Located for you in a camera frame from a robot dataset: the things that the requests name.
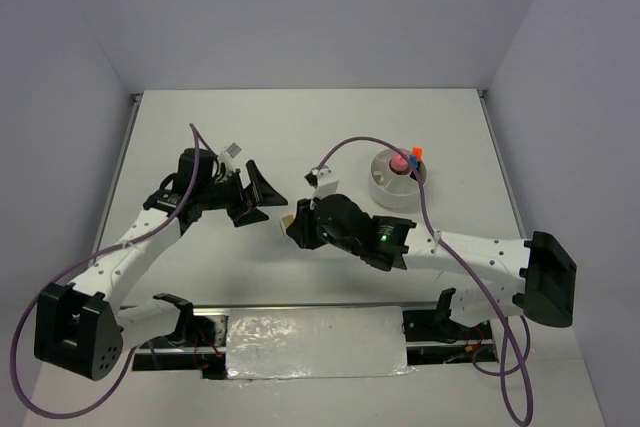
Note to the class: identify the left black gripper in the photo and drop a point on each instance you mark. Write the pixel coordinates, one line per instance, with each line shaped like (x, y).
(260, 193)

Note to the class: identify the black mounting rail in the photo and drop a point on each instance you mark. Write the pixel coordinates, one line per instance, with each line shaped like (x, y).
(428, 342)

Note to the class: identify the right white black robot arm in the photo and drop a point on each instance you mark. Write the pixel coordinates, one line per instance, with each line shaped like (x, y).
(532, 277)

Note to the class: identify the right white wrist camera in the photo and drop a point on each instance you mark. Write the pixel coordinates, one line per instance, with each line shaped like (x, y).
(324, 182)

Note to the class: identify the orange black highlighter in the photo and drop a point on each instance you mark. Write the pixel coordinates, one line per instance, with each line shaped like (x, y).
(417, 152)

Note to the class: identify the pink glue bottle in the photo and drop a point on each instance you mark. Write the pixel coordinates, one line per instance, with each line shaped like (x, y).
(399, 165)

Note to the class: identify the silver foil sheet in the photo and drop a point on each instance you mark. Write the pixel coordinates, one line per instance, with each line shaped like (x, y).
(315, 343)

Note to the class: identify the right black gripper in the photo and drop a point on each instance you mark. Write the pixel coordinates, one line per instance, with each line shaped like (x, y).
(301, 228)

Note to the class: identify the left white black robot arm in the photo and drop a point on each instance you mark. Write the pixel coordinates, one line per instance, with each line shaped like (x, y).
(83, 326)

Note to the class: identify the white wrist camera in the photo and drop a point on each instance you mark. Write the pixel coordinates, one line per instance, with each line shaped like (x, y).
(324, 182)
(230, 154)

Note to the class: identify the tan square eraser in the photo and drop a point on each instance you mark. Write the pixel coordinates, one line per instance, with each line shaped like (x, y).
(285, 223)

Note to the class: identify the white round divided container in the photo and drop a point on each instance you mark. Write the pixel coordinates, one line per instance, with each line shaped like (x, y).
(396, 192)

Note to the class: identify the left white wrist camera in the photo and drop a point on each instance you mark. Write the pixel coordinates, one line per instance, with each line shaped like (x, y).
(230, 154)

